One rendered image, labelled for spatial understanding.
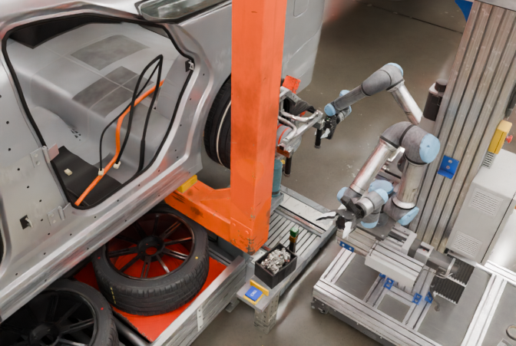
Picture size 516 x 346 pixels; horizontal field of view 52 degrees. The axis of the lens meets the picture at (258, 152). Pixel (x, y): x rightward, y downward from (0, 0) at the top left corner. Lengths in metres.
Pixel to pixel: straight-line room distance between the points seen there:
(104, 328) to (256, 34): 1.60
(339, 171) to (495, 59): 2.26
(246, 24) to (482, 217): 1.44
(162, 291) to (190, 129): 0.88
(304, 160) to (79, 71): 1.92
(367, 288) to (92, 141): 1.88
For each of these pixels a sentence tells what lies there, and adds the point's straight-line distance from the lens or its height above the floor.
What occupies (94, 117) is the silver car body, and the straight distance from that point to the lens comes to 3.28.
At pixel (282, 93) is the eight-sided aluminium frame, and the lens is 3.15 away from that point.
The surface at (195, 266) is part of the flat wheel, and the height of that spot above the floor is 0.50.
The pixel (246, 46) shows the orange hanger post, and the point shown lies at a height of 1.81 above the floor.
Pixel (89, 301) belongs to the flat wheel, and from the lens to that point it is 2.95.
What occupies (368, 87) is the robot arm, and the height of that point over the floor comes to 1.23.
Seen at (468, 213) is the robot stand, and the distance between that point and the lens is 2.76.
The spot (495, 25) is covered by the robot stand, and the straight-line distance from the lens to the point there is 2.32.
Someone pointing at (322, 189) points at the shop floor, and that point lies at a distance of 4.18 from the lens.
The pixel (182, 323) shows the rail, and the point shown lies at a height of 0.39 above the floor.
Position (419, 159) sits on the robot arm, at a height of 1.37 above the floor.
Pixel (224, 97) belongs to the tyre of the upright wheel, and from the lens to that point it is 3.11.
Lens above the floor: 2.87
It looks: 40 degrees down
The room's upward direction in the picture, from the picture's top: 3 degrees clockwise
